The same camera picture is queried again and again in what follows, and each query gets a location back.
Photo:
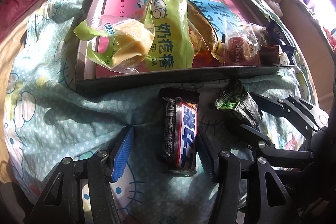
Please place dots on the white yellow snack packet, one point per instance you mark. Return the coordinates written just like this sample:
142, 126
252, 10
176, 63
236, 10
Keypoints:
202, 34

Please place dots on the dark red candy packet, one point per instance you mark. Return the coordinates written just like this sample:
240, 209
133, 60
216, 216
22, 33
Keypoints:
270, 55

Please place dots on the Snickers chocolate bar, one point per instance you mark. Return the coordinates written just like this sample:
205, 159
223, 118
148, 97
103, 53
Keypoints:
179, 143

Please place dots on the grey cardboard box tray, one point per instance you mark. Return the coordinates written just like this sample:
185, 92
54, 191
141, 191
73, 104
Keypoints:
94, 78

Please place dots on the orange biscuit packet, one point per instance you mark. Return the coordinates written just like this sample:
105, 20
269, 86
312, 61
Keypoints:
205, 59

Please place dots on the clear packet red pastry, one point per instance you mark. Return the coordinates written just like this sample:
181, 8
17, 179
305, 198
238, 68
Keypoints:
242, 43

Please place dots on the blue Oreo cookie packet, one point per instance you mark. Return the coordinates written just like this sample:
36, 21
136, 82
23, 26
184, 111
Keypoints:
279, 38

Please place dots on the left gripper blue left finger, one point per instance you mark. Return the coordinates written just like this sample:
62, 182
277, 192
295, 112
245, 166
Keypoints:
120, 153

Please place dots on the green milk candy bag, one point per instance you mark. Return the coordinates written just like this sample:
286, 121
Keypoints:
157, 41

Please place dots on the black green snack packet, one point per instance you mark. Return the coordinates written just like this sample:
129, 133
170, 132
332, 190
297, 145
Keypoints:
236, 102

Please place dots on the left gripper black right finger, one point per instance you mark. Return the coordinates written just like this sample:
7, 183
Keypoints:
208, 155

